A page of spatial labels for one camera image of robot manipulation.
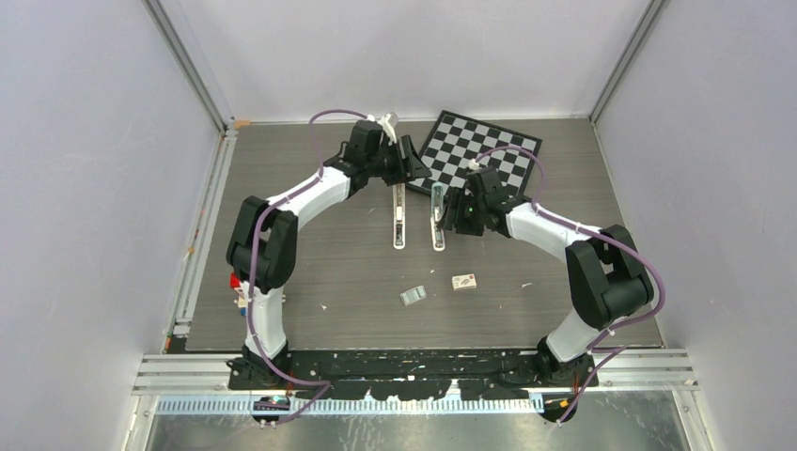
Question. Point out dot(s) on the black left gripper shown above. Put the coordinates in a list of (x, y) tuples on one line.
[(401, 172)]

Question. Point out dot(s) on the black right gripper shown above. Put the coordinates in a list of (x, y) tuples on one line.
[(457, 201)]

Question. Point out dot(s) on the light blue white stapler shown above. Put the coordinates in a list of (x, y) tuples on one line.
[(437, 211)]

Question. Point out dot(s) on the small white domino tile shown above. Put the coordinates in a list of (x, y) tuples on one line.
[(463, 282)]

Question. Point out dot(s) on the grey tray of staples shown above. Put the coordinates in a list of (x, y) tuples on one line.
[(413, 295)]

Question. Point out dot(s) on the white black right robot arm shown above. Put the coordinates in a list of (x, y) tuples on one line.
[(607, 281)]

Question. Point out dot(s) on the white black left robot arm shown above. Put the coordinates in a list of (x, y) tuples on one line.
[(262, 251)]

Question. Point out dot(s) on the black white chessboard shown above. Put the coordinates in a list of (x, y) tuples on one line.
[(455, 140)]

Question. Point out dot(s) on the orange tape piece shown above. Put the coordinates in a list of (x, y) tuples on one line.
[(241, 123)]

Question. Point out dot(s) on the colourful wooden toy car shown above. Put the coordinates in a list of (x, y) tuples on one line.
[(236, 285)]

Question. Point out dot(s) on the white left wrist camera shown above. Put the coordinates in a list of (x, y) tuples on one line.
[(388, 123)]

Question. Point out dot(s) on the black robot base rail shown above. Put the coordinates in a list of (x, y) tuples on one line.
[(489, 374)]

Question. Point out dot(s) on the left aluminium corner post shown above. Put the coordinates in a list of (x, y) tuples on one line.
[(175, 27)]

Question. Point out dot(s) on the aluminium corner post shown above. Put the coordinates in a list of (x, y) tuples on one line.
[(636, 42), (175, 27)]

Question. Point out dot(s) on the right aluminium corner post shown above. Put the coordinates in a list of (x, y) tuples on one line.
[(636, 42)]

